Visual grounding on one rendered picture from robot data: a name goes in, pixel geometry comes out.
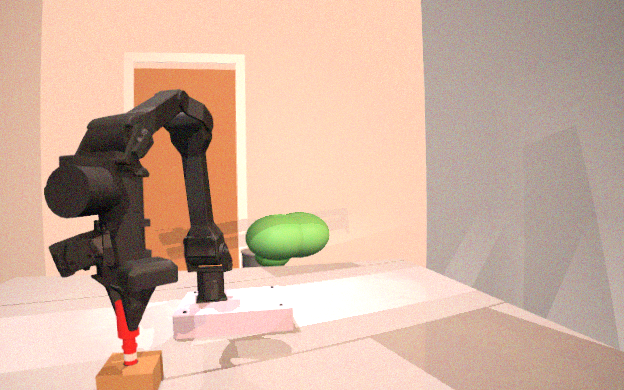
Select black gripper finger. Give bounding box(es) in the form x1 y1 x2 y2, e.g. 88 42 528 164
107 282 156 332
90 274 120 314

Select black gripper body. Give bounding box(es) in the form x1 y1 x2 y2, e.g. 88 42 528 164
93 211 178 291

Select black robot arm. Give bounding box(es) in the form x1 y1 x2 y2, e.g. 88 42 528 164
44 89 233 304

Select orange square block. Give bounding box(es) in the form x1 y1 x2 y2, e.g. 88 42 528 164
95 350 164 390

